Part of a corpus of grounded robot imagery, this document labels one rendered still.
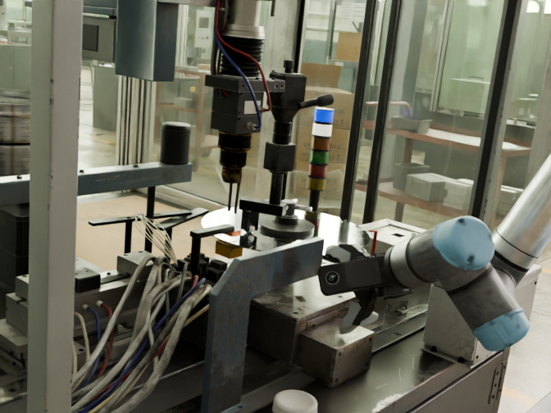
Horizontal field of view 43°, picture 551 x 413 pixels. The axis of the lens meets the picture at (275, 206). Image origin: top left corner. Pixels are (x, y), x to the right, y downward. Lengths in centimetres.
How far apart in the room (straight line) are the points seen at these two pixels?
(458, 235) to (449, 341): 45
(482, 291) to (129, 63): 71
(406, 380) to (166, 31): 74
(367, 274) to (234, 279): 22
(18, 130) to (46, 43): 97
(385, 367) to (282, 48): 96
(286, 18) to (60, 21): 127
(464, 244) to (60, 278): 52
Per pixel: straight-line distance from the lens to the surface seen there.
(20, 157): 171
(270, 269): 108
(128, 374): 107
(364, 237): 139
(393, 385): 128
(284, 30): 195
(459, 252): 98
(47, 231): 76
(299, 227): 136
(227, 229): 124
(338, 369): 123
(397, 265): 107
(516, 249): 113
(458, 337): 139
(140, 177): 136
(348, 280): 111
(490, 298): 102
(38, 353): 82
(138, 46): 127
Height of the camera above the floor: 133
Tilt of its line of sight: 14 degrees down
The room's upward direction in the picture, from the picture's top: 6 degrees clockwise
